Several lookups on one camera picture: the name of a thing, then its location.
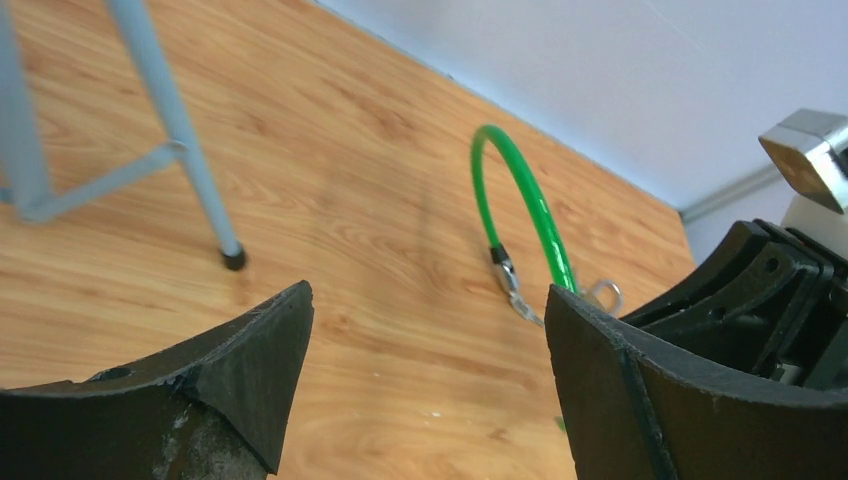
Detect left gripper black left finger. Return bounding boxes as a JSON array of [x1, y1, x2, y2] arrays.
[[1, 281, 314, 479]]

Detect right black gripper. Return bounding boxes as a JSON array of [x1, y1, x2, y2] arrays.
[[622, 219, 847, 391]]

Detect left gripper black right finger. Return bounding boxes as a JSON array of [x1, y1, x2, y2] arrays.
[[545, 286, 847, 479]]

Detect green cable lock loop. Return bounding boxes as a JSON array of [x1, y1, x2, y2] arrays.
[[470, 124, 625, 329]]

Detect grey tripod stand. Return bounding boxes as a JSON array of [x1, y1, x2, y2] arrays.
[[1, 1, 248, 285]]

